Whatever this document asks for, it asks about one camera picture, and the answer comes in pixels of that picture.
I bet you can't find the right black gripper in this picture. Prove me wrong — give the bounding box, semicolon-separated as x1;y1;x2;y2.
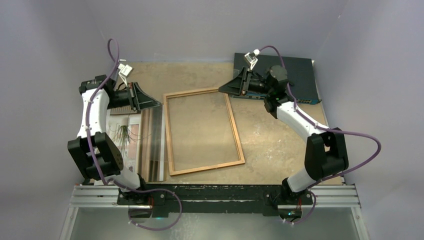
219;66;273;97

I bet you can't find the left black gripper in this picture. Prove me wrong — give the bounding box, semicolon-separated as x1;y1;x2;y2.
106;81;161;111

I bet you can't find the orange wooden picture frame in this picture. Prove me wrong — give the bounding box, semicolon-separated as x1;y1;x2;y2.
162;87;246;176

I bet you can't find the glossy photo print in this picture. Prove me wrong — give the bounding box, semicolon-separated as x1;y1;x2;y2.
106;106;166;183

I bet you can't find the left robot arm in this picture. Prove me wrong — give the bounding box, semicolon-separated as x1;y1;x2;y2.
67;74;161;205

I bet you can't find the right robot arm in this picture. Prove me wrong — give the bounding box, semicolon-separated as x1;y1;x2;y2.
218;65;349;204

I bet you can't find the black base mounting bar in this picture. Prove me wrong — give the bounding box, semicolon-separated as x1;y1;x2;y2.
117;183;313;218

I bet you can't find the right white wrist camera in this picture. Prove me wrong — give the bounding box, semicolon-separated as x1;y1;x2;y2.
244;49;260;70

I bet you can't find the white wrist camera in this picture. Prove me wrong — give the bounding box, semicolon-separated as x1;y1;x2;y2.
244;49;260;70
117;63;134;87

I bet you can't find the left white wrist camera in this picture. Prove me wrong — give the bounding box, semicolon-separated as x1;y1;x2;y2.
117;63;134;87

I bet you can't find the dark network switch box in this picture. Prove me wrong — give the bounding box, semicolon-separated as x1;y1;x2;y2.
230;53;322;105

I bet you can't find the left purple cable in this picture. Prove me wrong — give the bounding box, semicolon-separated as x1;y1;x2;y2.
85;38;183;232

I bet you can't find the aluminium rail frame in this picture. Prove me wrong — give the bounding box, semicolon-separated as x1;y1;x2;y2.
59;59;370;240

